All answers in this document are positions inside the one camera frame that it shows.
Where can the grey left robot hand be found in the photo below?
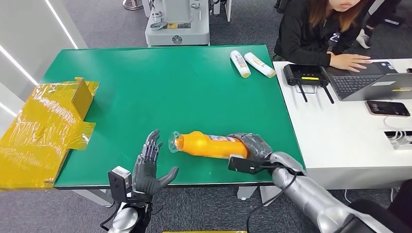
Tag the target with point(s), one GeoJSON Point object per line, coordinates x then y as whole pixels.
{"type": "Point", "coordinates": [145, 177]}

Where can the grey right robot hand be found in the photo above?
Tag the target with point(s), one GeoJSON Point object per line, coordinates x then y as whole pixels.
{"type": "Point", "coordinates": [257, 146]}

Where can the person's right hand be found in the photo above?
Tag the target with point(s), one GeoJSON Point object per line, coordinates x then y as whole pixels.
{"type": "Point", "coordinates": [349, 61]}

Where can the orange detergent bottle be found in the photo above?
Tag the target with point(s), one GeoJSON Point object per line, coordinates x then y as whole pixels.
{"type": "Point", "coordinates": [206, 146]}

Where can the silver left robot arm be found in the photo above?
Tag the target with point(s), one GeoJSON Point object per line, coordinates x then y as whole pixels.
{"type": "Point", "coordinates": [124, 220]}

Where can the white bottle with yellow print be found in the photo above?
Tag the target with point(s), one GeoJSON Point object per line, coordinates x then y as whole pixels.
{"type": "Point", "coordinates": [259, 64]}

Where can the white bottle with barcode label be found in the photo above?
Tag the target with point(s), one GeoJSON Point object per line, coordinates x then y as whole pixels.
{"type": "Point", "coordinates": [240, 63]}

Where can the grey laptop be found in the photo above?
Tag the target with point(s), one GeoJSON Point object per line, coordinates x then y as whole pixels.
{"type": "Point", "coordinates": [354, 84]}

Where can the black router with antennas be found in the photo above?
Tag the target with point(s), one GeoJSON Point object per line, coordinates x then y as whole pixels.
{"type": "Point", "coordinates": [304, 74]}

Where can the person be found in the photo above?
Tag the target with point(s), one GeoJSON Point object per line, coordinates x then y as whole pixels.
{"type": "Point", "coordinates": [302, 38]}
{"type": "Point", "coordinates": [383, 13]}
{"type": "Point", "coordinates": [402, 205]}

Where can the black smartphone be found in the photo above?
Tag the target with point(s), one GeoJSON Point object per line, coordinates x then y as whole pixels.
{"type": "Point", "coordinates": [387, 108]}

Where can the yellow taped cardboard box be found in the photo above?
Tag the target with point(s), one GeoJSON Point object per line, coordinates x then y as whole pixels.
{"type": "Point", "coordinates": [38, 128]}

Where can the white panel leg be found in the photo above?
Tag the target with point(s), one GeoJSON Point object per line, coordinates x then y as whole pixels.
{"type": "Point", "coordinates": [228, 9]}

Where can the white machine base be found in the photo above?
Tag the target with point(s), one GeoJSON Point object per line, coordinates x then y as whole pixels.
{"type": "Point", "coordinates": [188, 32]}

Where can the chrome stand base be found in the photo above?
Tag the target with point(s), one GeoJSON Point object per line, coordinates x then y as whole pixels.
{"type": "Point", "coordinates": [132, 4]}

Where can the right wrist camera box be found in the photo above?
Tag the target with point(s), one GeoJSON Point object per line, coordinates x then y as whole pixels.
{"type": "Point", "coordinates": [244, 165]}

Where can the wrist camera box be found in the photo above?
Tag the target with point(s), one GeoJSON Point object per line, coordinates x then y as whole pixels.
{"type": "Point", "coordinates": [119, 183]}
{"type": "Point", "coordinates": [244, 165]}

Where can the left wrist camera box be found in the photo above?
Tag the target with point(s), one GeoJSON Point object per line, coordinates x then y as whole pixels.
{"type": "Point", "coordinates": [119, 183]}

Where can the white wall light strip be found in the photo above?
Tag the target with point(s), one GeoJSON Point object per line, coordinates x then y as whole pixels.
{"type": "Point", "coordinates": [61, 24]}
{"type": "Point", "coordinates": [19, 65]}
{"type": "Point", "coordinates": [8, 109]}

